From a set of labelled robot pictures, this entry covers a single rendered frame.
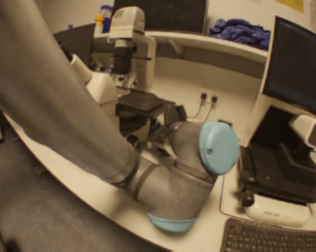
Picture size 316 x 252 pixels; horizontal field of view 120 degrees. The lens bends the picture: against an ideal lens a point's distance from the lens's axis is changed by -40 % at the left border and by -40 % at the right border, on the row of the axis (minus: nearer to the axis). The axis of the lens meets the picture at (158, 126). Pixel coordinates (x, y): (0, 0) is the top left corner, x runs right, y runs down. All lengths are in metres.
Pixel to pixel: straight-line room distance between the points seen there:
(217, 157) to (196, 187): 0.06
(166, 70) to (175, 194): 0.93
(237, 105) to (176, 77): 0.45
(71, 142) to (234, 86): 0.95
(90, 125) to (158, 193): 0.16
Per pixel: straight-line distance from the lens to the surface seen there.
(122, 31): 0.56
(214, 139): 0.24
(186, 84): 1.04
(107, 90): 0.40
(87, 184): 0.47
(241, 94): 1.02
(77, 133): 0.16
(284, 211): 0.54
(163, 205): 0.26
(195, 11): 0.97
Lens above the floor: 1.10
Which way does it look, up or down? 24 degrees down
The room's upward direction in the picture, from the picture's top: 9 degrees clockwise
